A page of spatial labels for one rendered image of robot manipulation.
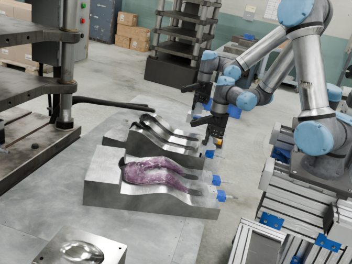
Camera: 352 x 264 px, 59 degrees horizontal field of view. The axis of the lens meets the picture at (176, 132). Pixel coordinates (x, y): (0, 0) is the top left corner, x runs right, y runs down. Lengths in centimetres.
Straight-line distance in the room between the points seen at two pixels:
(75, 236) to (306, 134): 77
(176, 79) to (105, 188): 448
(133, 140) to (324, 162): 81
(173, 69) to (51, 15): 391
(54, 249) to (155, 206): 39
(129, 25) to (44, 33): 669
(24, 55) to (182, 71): 246
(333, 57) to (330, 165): 679
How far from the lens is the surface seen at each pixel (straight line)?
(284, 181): 126
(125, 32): 824
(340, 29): 791
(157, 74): 559
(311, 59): 110
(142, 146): 146
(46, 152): 155
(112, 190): 112
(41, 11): 178
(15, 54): 531
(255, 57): 151
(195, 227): 117
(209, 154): 145
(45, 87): 158
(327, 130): 107
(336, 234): 123
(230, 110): 470
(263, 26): 780
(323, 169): 124
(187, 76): 542
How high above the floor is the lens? 155
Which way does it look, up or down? 24 degrees down
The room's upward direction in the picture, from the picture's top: 12 degrees clockwise
